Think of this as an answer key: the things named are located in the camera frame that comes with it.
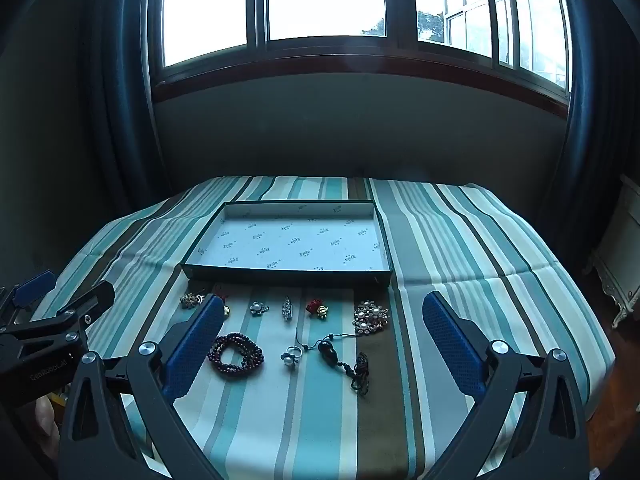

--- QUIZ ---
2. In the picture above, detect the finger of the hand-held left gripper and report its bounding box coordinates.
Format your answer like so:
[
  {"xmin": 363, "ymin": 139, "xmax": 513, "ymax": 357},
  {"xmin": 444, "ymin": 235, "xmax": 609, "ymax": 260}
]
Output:
[
  {"xmin": 0, "ymin": 270, "xmax": 58, "ymax": 328},
  {"xmin": 0, "ymin": 280, "xmax": 117, "ymax": 356}
]

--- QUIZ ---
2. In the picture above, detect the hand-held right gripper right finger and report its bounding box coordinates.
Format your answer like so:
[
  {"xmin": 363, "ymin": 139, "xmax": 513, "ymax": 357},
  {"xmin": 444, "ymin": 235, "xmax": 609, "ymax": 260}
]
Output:
[{"xmin": 422, "ymin": 290, "xmax": 588, "ymax": 480}]

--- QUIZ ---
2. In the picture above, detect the black pendant tassel necklace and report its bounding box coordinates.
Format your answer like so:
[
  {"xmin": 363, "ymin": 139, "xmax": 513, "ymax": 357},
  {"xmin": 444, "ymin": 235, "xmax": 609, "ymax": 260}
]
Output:
[{"xmin": 295, "ymin": 327, "xmax": 371, "ymax": 396}]

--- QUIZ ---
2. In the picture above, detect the dark red bead bracelet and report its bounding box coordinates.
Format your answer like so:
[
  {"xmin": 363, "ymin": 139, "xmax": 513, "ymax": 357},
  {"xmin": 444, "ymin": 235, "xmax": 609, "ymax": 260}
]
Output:
[{"xmin": 207, "ymin": 332, "xmax": 264, "ymax": 376}]

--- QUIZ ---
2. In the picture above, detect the white carved cabinet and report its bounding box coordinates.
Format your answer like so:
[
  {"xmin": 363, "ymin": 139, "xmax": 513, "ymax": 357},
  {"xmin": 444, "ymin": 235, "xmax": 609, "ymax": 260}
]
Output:
[{"xmin": 585, "ymin": 175, "xmax": 640, "ymax": 328}]

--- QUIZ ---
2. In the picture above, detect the green shallow cardboard box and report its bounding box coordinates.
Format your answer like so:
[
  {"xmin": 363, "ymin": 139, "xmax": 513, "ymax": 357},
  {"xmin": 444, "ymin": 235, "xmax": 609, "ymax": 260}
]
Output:
[{"xmin": 180, "ymin": 201, "xmax": 393, "ymax": 288}]

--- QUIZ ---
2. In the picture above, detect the dark blue curtain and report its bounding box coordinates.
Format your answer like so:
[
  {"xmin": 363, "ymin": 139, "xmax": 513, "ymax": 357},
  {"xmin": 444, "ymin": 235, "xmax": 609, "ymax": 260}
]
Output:
[
  {"xmin": 85, "ymin": 0, "xmax": 166, "ymax": 211},
  {"xmin": 540, "ymin": 0, "xmax": 640, "ymax": 271}
]

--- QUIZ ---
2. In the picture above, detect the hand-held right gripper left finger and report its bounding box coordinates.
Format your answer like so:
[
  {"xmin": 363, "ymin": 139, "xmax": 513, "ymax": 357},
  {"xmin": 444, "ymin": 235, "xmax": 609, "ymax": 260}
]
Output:
[{"xmin": 59, "ymin": 294, "xmax": 227, "ymax": 480}]

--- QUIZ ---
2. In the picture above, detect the large pearl cluster brooch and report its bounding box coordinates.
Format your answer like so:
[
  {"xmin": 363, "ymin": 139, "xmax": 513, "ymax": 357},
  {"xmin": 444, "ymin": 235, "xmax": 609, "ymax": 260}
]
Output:
[{"xmin": 352, "ymin": 300, "xmax": 390, "ymax": 335}]

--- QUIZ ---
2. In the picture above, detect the striped bedspread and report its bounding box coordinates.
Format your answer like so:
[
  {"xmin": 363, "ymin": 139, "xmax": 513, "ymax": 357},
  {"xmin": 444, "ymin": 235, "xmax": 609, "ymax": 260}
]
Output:
[{"xmin": 30, "ymin": 175, "xmax": 617, "ymax": 480}]

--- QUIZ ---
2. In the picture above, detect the person's left hand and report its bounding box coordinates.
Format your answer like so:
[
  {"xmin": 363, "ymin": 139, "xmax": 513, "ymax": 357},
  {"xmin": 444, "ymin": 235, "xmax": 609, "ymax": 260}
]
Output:
[{"xmin": 32, "ymin": 392, "xmax": 60, "ymax": 442}]

